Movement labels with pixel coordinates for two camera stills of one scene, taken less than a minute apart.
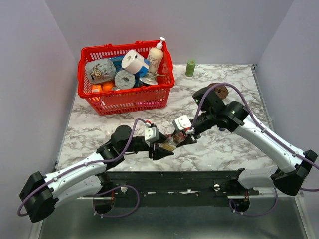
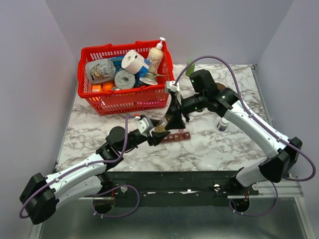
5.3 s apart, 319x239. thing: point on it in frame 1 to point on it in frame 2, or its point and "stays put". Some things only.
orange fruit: [107, 86] stays put
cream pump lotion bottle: [156, 56] stays put
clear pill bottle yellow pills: [170, 143] to [161, 126]
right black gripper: [190, 140] to [176, 122]
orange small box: [96, 88] stays put
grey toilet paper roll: [124, 79] stays put
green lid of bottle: [190, 67] stays put
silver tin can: [150, 78] stays put
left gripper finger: [159, 153] to [157, 136]
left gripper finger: [162, 138] to [154, 122]
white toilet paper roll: [132, 62] stays put
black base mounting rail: [176, 188] stays put
